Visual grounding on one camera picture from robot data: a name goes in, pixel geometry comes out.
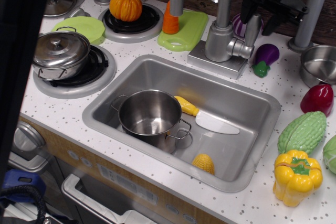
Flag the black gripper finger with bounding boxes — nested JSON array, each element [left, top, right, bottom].
[[262, 14, 286, 36], [240, 0, 260, 24]]

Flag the silver faucet lever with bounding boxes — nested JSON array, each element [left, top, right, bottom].
[[227, 13, 262, 59]]

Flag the grey vertical pole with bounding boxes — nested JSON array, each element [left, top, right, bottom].
[[288, 0, 325, 53]]

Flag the purple toy eggplant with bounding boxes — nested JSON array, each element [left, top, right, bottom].
[[252, 44, 280, 78]]

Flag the green cutting board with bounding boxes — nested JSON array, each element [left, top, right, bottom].
[[157, 10, 208, 52]]

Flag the silver toy faucet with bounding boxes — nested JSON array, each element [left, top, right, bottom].
[[169, 0, 263, 80]]

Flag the steel pot at right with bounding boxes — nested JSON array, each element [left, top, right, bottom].
[[300, 45, 335, 91]]

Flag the orange toy carrot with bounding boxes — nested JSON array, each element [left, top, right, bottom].
[[162, 1, 179, 34]]

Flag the red toy pepper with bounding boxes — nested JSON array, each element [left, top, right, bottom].
[[300, 84, 334, 117]]

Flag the back right stove burner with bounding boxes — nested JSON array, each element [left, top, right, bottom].
[[99, 4, 163, 44]]

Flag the grey sink basin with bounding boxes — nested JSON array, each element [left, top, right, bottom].
[[82, 55, 281, 193]]

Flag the green toy bitter gourd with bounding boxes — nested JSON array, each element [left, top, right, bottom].
[[277, 111, 327, 155]]

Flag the orange toy pumpkin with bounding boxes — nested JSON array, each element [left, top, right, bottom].
[[109, 0, 142, 22]]

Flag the green toy cabbage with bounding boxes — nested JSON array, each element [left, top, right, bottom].
[[323, 136, 336, 174]]

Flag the steel pot in sink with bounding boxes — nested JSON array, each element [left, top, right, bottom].
[[110, 89, 192, 153]]

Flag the yellow toy corn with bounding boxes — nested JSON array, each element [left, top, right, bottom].
[[192, 153, 215, 175]]

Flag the yellow toy bell pepper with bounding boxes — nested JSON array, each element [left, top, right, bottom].
[[273, 150, 323, 207]]

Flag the green plastic plate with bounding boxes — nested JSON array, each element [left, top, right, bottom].
[[51, 16, 106, 43]]

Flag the front stove burner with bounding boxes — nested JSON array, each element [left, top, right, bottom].
[[33, 46, 117, 99]]

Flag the steel pot lid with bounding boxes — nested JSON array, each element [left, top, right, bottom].
[[44, 0, 77, 17]]

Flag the lidded steel pot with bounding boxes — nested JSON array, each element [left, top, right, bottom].
[[32, 30, 90, 81]]

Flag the grey oven dial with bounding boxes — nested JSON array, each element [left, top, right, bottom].
[[12, 121, 45, 161]]

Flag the yellow handled toy knife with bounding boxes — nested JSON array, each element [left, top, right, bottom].
[[175, 96, 240, 135]]

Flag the dark foreground post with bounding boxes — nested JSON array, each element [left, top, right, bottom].
[[1, 0, 47, 177]]

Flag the oven door handle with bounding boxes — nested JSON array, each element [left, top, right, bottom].
[[62, 174, 153, 223]]

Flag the blue black cable object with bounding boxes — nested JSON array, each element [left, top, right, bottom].
[[1, 169, 46, 223]]

